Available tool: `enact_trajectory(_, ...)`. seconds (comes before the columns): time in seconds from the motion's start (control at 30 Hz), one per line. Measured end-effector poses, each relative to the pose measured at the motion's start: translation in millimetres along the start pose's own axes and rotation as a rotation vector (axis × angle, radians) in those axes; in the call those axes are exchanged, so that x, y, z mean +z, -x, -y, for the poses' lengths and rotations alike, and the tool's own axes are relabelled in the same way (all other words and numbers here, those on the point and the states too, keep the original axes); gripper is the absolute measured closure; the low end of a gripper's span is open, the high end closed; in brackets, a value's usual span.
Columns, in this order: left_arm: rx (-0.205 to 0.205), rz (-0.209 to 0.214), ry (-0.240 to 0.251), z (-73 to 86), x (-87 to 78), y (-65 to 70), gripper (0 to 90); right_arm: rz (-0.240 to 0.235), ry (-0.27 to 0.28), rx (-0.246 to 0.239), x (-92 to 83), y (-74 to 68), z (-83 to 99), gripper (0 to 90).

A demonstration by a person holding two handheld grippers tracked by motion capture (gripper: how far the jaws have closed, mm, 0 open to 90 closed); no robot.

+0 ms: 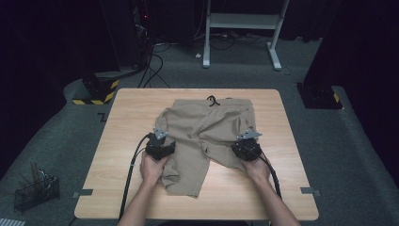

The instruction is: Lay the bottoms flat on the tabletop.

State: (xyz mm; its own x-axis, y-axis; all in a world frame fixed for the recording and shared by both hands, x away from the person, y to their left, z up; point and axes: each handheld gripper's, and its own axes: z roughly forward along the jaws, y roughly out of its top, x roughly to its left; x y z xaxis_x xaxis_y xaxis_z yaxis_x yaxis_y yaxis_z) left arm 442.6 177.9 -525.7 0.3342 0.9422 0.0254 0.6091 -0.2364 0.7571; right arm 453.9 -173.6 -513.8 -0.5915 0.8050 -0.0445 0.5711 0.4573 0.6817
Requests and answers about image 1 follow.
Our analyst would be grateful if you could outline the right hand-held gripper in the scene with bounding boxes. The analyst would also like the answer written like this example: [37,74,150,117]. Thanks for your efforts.
[231,127,263,163]

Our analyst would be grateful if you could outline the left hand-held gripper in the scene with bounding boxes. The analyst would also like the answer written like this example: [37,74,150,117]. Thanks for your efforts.
[144,126,177,162]

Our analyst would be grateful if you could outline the khaki shorts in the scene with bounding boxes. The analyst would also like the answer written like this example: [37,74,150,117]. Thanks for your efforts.
[154,95,259,199]

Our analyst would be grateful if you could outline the person's left hand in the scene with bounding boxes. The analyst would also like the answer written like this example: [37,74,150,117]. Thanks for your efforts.
[138,152,171,190]

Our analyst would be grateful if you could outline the person's right hand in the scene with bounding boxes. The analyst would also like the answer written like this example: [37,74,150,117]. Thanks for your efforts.
[240,154,272,186]

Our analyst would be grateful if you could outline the grey tape piece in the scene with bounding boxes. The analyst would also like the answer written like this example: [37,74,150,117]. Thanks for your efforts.
[72,188,94,200]
[299,186,322,198]

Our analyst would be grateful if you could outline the black floor stand left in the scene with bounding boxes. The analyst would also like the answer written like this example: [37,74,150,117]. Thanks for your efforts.
[72,71,121,106]

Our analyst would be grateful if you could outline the black stand base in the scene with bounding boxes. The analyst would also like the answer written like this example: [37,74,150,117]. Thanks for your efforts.
[295,82,344,111]

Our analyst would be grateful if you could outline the dark equipment rack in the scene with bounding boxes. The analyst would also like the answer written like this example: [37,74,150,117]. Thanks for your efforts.
[130,0,156,69]

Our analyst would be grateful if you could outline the white metal stand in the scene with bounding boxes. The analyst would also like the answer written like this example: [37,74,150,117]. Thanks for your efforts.
[201,0,291,72]

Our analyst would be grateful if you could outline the wooden sticks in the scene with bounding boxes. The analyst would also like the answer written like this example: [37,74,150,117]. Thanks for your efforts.
[19,160,48,189]

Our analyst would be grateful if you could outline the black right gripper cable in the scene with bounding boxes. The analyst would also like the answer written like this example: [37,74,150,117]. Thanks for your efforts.
[257,150,282,200]

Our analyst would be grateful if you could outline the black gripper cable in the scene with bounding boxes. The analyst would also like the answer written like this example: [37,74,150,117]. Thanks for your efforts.
[257,150,282,200]
[118,133,152,221]

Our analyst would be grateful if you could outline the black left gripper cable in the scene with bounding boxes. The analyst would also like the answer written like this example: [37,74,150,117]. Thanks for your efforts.
[118,133,152,221]

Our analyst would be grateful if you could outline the black floor cables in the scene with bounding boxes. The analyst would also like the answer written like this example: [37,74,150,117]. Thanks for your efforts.
[136,40,173,89]

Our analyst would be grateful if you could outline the black wire basket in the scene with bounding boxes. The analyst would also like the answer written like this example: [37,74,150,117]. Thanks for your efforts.
[13,174,61,213]

